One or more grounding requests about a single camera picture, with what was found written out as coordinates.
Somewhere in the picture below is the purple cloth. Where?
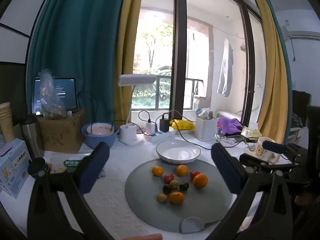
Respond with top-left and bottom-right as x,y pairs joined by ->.
217,117 -> 244,136

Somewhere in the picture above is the yellow curtain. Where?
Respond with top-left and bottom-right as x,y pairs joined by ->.
251,0 -> 293,138
112,0 -> 146,127

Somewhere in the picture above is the steel thermos flask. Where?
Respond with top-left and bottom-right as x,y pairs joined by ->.
20,114 -> 45,160

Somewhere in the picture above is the yellow plastic bag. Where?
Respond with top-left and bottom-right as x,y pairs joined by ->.
170,119 -> 196,131

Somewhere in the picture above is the white bear mug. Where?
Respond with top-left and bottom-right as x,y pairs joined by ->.
254,137 -> 282,164

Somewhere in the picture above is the teal curtain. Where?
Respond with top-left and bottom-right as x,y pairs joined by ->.
26,0 -> 129,130

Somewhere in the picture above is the white round plate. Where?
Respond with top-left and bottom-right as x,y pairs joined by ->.
156,140 -> 201,165

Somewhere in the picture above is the dark window frame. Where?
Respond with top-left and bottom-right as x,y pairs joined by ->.
140,0 -> 265,130

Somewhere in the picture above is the white air conditioner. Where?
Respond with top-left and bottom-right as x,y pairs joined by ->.
285,31 -> 320,41

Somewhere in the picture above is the round grey mat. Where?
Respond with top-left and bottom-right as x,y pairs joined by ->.
125,158 -> 233,233

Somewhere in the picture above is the clear plastic bag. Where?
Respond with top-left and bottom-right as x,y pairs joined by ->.
39,68 -> 68,119

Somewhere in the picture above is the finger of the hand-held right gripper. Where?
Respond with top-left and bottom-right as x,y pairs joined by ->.
262,141 -> 288,153
239,153 -> 298,168

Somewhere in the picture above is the white charger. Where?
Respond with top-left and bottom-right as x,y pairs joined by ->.
146,122 -> 158,135

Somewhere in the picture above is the black charger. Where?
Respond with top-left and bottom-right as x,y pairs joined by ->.
160,113 -> 170,133

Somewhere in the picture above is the white power strip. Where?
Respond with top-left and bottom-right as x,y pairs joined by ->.
143,129 -> 178,142

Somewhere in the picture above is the tablet screen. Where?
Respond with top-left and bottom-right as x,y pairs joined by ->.
32,77 -> 79,115

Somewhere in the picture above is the hanging grey garment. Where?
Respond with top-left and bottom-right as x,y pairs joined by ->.
216,38 -> 234,97

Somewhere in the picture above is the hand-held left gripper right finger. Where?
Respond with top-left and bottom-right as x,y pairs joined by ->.
205,142 -> 301,240

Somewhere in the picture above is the white perforated basket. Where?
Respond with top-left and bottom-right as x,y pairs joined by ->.
195,116 -> 218,141

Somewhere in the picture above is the person's left hand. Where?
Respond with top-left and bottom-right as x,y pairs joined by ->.
122,233 -> 163,240

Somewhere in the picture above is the blue plastic bowl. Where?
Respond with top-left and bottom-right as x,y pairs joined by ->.
81,122 -> 119,148

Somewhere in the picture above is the white desk lamp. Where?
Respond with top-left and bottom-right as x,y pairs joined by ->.
117,74 -> 157,146

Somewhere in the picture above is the yellow tissue pack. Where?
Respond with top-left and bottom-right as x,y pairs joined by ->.
241,123 -> 262,138

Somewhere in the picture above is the green label leaflet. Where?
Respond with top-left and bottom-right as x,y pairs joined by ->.
45,152 -> 105,178

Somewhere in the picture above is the stack of paper cups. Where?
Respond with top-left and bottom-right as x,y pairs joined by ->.
0,102 -> 15,143

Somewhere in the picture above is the grey spoon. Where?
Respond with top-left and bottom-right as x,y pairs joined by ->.
178,216 -> 223,234

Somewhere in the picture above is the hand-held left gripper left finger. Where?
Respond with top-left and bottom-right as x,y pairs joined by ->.
27,142 -> 113,240

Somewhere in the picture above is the light blue tissue box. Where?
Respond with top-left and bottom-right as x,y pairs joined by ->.
0,138 -> 33,200

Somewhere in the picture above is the brown cardboard box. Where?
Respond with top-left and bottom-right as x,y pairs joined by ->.
37,109 -> 87,153

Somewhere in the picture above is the pink white bowl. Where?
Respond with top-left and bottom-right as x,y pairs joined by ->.
86,122 -> 115,136

